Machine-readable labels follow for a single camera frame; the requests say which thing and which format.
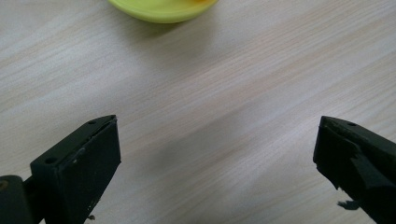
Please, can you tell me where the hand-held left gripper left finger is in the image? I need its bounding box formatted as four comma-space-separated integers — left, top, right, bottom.
30, 114, 122, 224

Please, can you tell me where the yellow-green plastic plate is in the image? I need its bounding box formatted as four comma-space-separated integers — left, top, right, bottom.
106, 0, 219, 24

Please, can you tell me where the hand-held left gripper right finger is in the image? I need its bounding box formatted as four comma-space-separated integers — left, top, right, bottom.
312, 115, 396, 224

